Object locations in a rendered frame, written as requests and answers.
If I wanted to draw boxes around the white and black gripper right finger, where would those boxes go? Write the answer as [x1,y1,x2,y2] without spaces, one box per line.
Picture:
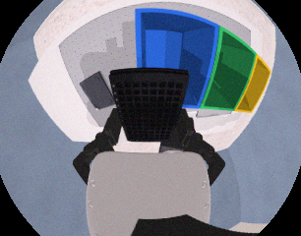
[176,108,225,185]

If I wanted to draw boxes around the yellow open-top bin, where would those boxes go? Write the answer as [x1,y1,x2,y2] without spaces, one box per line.
[234,54,271,113]

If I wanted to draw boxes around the blue open-top bin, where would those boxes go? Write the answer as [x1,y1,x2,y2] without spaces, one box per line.
[135,8,219,108]

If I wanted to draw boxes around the green open-top bin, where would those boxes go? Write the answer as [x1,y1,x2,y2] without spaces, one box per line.
[200,26,257,111]

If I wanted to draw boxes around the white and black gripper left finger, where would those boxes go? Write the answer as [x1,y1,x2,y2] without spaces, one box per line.
[73,108,122,185]

